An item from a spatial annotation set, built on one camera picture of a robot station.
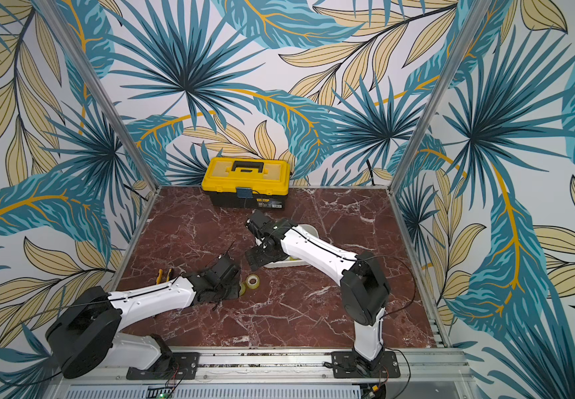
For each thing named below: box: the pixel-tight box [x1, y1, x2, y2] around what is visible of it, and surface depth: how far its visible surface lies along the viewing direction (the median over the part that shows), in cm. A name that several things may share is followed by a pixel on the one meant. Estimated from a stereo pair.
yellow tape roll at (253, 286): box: [245, 274, 261, 290], surface depth 91 cm
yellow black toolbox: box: [201, 157, 291, 210], surface depth 103 cm
